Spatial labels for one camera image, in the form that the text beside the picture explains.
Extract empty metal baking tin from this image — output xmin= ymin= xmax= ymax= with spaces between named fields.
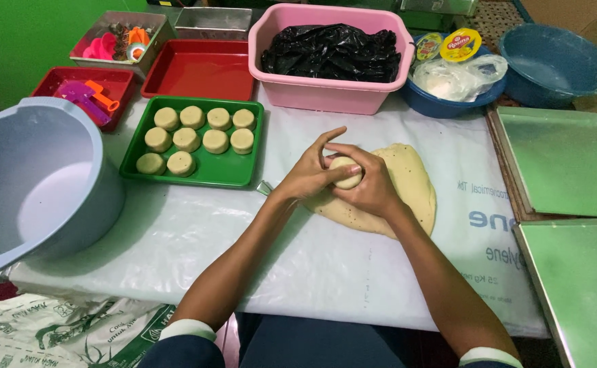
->
xmin=174 ymin=6 xmax=253 ymax=42

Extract black plastic bag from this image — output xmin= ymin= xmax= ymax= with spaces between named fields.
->
xmin=261 ymin=23 xmax=403 ymax=84

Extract white plastic table sheet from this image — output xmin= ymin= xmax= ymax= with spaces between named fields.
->
xmin=9 ymin=84 xmax=550 ymax=339

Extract group of shaped dough pucks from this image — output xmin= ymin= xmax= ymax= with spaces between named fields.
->
xmin=135 ymin=105 xmax=257 ymax=178

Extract clear plastic bag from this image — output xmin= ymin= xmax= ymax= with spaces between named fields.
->
xmin=411 ymin=53 xmax=509 ymax=103

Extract yellow margarine sachet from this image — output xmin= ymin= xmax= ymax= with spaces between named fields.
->
xmin=439 ymin=28 xmax=483 ymax=63

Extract orange plastic scoop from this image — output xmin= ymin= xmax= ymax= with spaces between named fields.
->
xmin=84 ymin=80 xmax=121 ymax=112

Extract flat rolled dough sheet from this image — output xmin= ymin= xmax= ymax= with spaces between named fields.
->
xmin=303 ymin=143 xmax=437 ymax=240

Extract white printed flour sack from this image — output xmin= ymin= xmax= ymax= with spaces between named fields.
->
xmin=0 ymin=293 xmax=177 ymax=368

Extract person's right hand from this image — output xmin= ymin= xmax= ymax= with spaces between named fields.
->
xmin=323 ymin=142 xmax=407 ymax=219

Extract large grey plastic basin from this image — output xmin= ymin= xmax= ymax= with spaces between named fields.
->
xmin=0 ymin=96 xmax=126 ymax=277

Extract pink plastic tub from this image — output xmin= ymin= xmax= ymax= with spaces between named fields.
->
xmin=247 ymin=3 xmax=416 ymax=116

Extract person's dark blue clothing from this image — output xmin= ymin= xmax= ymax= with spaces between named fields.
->
xmin=137 ymin=313 xmax=525 ymax=368

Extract large blue plastic basin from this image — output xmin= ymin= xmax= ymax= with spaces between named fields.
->
xmin=498 ymin=22 xmax=597 ymax=110

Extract metal tin with cutters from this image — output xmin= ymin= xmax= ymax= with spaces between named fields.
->
xmin=69 ymin=11 xmax=177 ymax=82

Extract blue plastic bowl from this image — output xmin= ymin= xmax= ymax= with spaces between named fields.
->
xmin=399 ymin=33 xmax=508 ymax=120

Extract metal box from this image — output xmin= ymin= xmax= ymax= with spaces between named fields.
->
xmin=399 ymin=0 xmax=479 ymax=17

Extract person's left hand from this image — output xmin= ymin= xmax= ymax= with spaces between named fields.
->
xmin=272 ymin=126 xmax=363 ymax=206

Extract round dough ball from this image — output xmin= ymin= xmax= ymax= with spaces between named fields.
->
xmin=328 ymin=156 xmax=364 ymax=190

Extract green plastic tray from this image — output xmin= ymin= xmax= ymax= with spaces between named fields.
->
xmin=120 ymin=95 xmax=265 ymax=189

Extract large red tray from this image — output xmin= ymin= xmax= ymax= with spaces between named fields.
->
xmin=140 ymin=39 xmax=256 ymax=102

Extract small red tray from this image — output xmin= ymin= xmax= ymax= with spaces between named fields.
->
xmin=31 ymin=66 xmax=137 ymax=134

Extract flat metal baking sheet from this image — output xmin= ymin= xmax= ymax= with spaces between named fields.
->
xmin=512 ymin=218 xmax=597 ymax=368
xmin=486 ymin=106 xmax=597 ymax=221

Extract purple plastic scraper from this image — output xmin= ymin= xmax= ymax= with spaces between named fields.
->
xmin=54 ymin=81 xmax=112 ymax=127

